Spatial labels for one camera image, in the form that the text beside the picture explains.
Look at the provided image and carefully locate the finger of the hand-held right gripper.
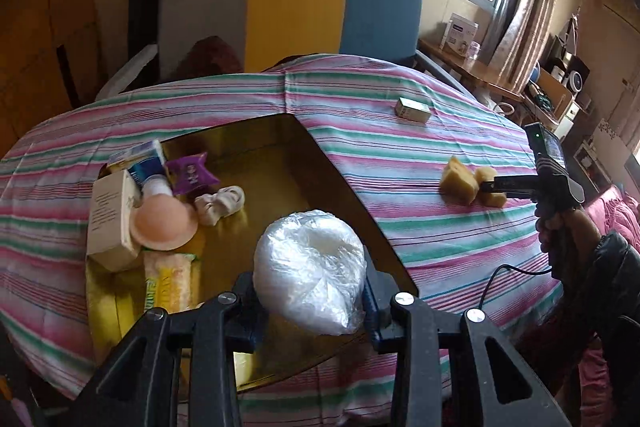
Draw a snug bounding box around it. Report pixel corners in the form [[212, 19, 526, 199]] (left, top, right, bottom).
[[480, 174, 542, 200]]

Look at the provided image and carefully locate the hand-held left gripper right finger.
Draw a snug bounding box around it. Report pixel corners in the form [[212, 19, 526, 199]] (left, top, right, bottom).
[[362, 247, 573, 427]]

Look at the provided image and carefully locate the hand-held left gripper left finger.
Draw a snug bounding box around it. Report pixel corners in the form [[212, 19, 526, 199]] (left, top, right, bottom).
[[75, 272, 271, 427]]

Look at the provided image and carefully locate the small yellow sponge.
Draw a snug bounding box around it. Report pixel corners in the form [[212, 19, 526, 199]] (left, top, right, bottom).
[[472, 166, 508, 208]]

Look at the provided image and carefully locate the clear plastic bag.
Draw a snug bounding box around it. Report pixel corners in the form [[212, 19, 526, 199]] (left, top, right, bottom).
[[253, 209, 368, 335]]

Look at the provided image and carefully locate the snack packet with yellow label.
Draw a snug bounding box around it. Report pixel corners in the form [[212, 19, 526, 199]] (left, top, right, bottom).
[[142, 252, 201, 315]]

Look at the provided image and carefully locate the white strap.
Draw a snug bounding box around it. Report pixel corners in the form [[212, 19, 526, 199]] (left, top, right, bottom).
[[194, 185, 246, 228]]

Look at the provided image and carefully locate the pink egg-shaped dome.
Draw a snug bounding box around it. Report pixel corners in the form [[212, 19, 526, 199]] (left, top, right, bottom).
[[130, 195, 197, 252]]

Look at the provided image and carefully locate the gold box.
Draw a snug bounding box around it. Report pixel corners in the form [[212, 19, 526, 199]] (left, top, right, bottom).
[[85, 114, 421, 395]]

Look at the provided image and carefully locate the purple foil packet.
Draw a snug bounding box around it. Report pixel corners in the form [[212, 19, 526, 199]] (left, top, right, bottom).
[[165, 152, 221, 198]]

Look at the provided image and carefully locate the person's right forearm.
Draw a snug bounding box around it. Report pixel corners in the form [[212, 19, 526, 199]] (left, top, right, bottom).
[[582, 229, 640, 338]]

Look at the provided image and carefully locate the person's right hand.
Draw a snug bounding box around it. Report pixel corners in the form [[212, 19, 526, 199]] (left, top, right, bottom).
[[534, 206, 604, 279]]

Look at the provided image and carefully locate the large yellow sponge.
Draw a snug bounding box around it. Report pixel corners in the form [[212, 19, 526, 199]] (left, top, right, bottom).
[[440, 155, 481, 206]]

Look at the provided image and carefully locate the striped tablecloth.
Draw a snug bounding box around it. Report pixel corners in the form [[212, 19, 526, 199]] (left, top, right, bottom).
[[0, 54, 576, 413]]

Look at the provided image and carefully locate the wooden desk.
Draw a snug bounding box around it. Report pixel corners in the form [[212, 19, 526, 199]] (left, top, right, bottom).
[[417, 38, 526, 104]]

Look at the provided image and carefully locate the small green white box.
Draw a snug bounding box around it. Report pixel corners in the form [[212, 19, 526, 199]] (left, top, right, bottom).
[[395, 98, 432, 124]]

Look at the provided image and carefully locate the white box with blue print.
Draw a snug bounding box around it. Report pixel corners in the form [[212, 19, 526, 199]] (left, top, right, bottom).
[[442, 13, 479, 58]]

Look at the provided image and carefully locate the tall white carton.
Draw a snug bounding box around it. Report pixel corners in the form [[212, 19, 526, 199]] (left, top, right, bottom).
[[86, 169, 143, 273]]

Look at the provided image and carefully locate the blue white carton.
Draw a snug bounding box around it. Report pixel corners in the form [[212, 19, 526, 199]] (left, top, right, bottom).
[[107, 139, 168, 180]]

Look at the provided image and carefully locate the dark red cloth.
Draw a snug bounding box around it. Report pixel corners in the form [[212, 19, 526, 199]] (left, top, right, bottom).
[[177, 36, 243, 80]]

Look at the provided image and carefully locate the grey yellow blue chair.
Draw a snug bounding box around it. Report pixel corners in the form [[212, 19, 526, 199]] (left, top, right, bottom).
[[95, 0, 423, 100]]

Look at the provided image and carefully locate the black chair back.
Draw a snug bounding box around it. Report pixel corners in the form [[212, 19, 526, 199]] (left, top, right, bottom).
[[127, 0, 171, 75]]

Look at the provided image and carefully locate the black cable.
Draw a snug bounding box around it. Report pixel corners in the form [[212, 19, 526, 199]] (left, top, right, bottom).
[[472, 264, 557, 314]]

